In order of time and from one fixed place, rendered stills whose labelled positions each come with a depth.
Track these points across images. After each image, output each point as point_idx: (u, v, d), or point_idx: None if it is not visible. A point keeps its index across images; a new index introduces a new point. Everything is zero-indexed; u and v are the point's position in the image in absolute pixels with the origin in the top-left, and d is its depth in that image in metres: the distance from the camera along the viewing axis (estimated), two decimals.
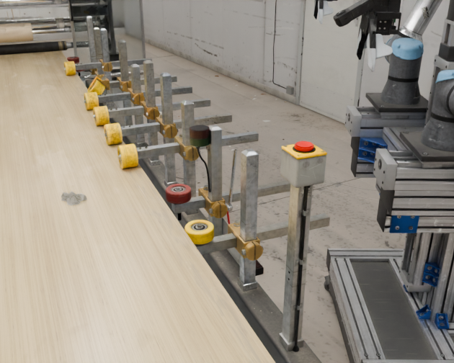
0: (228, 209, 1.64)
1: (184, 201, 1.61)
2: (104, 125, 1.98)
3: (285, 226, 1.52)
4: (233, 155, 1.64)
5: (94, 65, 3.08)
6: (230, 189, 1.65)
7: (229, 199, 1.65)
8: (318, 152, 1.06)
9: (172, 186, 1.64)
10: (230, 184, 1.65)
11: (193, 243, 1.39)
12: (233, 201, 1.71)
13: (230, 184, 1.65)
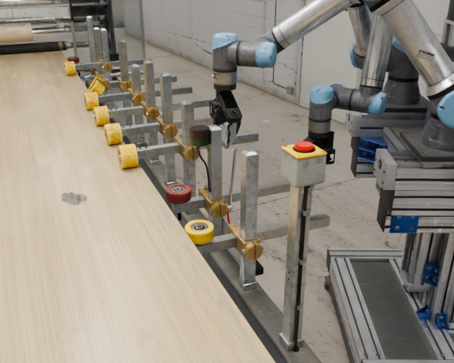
0: (228, 209, 1.64)
1: (184, 201, 1.61)
2: (104, 125, 1.98)
3: (285, 226, 1.52)
4: (233, 155, 1.64)
5: (94, 65, 3.08)
6: (230, 189, 1.65)
7: (229, 199, 1.65)
8: (318, 152, 1.06)
9: (172, 186, 1.64)
10: (230, 184, 1.65)
11: (193, 243, 1.39)
12: (233, 201, 1.71)
13: (230, 184, 1.65)
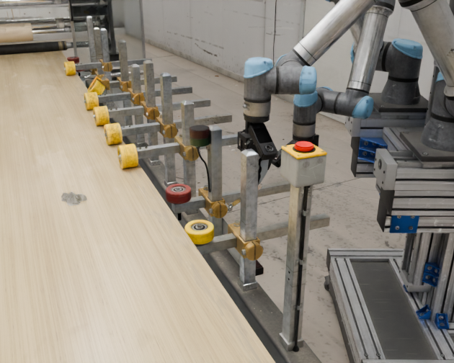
0: None
1: (184, 201, 1.61)
2: (104, 125, 1.98)
3: (285, 226, 1.52)
4: None
5: (94, 65, 3.08)
6: (238, 199, 1.60)
7: (232, 204, 1.63)
8: (318, 152, 1.06)
9: (172, 186, 1.64)
10: (240, 198, 1.59)
11: (193, 243, 1.39)
12: (233, 201, 1.71)
13: (240, 198, 1.59)
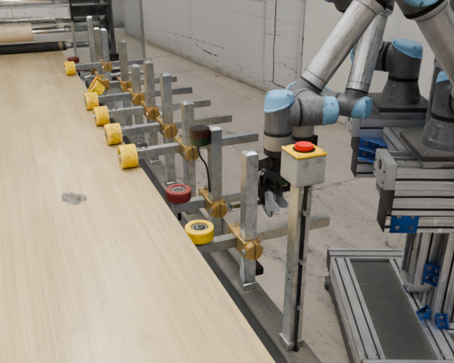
0: None
1: (184, 201, 1.61)
2: (104, 125, 1.98)
3: (285, 226, 1.52)
4: (260, 202, 1.51)
5: (94, 65, 3.08)
6: (238, 204, 1.60)
7: (233, 206, 1.62)
8: (318, 152, 1.06)
9: (172, 186, 1.64)
10: None
11: (193, 243, 1.39)
12: (233, 201, 1.71)
13: None
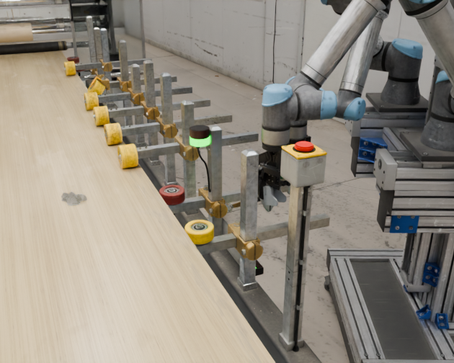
0: None
1: (177, 202, 1.60)
2: (104, 125, 1.98)
3: (285, 226, 1.52)
4: (259, 198, 1.51)
5: (94, 65, 3.08)
6: (238, 203, 1.60)
7: (233, 205, 1.62)
8: (318, 152, 1.06)
9: (166, 187, 1.64)
10: None
11: (193, 243, 1.39)
12: (227, 202, 1.70)
13: None
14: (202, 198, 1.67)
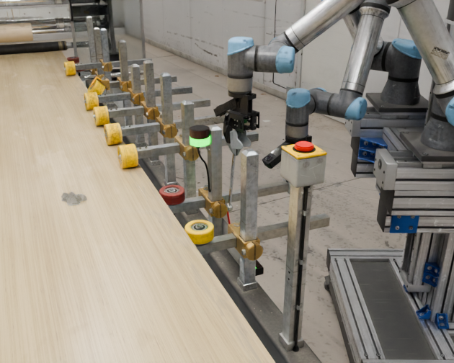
0: (228, 209, 1.64)
1: (177, 202, 1.60)
2: (104, 125, 1.98)
3: (285, 226, 1.52)
4: (233, 155, 1.65)
5: (94, 65, 3.08)
6: (229, 189, 1.65)
7: (228, 199, 1.65)
8: (318, 152, 1.06)
9: (166, 187, 1.64)
10: (230, 184, 1.65)
11: (193, 243, 1.39)
12: (227, 202, 1.70)
13: (230, 184, 1.65)
14: (202, 198, 1.67)
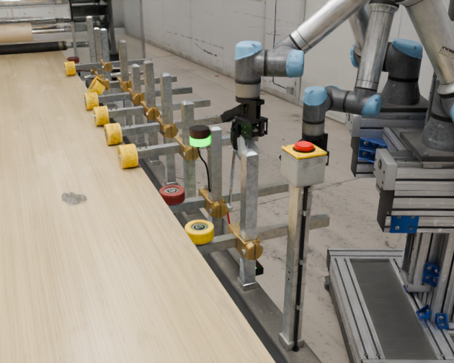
0: (228, 209, 1.64)
1: (177, 202, 1.60)
2: (104, 125, 1.98)
3: (285, 226, 1.52)
4: (233, 155, 1.65)
5: (94, 65, 3.08)
6: (229, 189, 1.65)
7: (228, 199, 1.65)
8: (318, 152, 1.06)
9: (166, 187, 1.64)
10: (230, 184, 1.65)
11: (193, 243, 1.39)
12: (227, 202, 1.70)
13: (230, 184, 1.65)
14: (202, 198, 1.67)
